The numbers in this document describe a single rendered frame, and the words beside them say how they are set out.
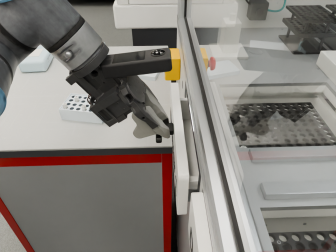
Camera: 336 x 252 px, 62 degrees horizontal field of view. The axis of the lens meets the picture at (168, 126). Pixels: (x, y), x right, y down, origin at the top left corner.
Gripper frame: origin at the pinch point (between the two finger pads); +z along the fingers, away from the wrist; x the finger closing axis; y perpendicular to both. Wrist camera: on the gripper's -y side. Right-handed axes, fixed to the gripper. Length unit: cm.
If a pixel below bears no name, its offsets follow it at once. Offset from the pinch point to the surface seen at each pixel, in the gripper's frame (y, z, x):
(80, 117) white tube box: 27.9, -2.7, -21.0
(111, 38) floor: 96, 44, -262
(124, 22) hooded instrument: 18, -2, -80
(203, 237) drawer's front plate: -3.9, 0.9, 24.6
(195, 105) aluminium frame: -8.2, -3.6, 3.7
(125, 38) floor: 83, 53, -261
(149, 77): 11.9, 8.7, -43.2
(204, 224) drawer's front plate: -4.3, 1.1, 22.7
